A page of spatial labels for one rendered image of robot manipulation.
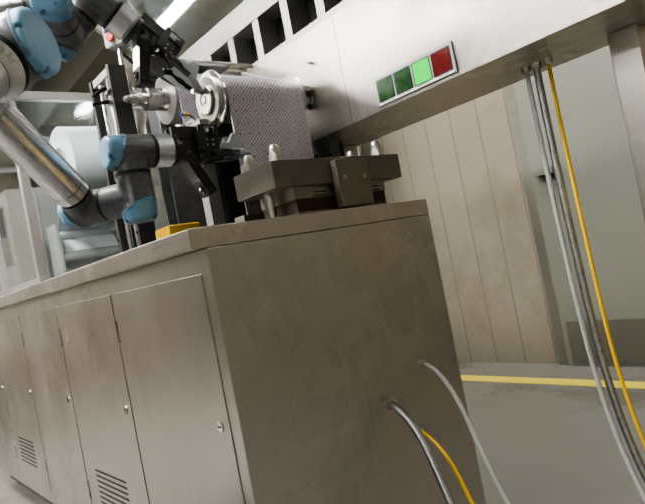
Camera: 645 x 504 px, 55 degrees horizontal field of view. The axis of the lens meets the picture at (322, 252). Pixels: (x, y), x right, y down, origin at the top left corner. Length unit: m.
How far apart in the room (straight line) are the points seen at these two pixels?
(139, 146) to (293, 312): 0.49
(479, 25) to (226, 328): 0.82
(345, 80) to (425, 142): 2.36
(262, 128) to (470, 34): 0.55
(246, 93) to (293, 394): 0.77
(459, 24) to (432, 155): 2.57
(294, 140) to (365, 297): 0.51
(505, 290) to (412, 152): 1.08
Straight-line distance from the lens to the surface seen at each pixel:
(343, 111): 1.70
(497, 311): 3.82
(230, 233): 1.18
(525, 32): 1.36
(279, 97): 1.67
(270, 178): 1.35
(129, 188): 1.37
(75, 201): 1.41
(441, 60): 1.47
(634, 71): 1.43
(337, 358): 1.31
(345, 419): 1.33
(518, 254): 3.66
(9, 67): 1.12
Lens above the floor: 0.79
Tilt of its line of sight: 1 degrees up
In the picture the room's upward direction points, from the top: 11 degrees counter-clockwise
